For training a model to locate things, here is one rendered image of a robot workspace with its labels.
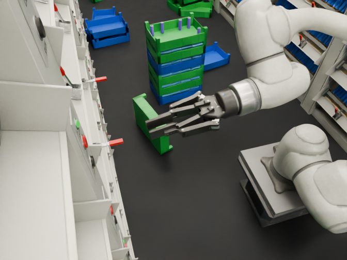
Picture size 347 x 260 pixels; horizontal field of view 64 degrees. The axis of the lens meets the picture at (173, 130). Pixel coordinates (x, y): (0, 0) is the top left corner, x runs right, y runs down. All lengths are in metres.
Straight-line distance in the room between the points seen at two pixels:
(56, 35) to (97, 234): 0.26
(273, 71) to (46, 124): 0.59
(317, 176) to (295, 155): 0.11
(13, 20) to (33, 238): 0.14
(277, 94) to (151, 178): 0.91
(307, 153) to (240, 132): 0.68
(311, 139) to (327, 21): 0.42
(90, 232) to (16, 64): 0.26
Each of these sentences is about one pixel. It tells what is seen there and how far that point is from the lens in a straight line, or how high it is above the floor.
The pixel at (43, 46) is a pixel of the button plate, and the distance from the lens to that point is 0.27.
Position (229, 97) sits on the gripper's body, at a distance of 0.72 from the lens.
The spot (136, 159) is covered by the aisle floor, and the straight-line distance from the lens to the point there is 1.55.
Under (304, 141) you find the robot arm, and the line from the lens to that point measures 1.09.
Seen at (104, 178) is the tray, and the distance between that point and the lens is 0.69.
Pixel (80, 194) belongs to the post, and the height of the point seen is 0.95.
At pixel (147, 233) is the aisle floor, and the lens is 1.35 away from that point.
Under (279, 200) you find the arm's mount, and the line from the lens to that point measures 1.23.
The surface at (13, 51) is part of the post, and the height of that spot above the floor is 1.16.
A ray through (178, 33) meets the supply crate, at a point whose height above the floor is 0.40.
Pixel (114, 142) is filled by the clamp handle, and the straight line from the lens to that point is 0.72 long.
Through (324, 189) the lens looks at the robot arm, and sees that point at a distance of 1.04.
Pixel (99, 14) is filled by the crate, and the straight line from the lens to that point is 2.88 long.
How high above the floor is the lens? 1.26
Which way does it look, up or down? 49 degrees down
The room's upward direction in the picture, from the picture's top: straight up
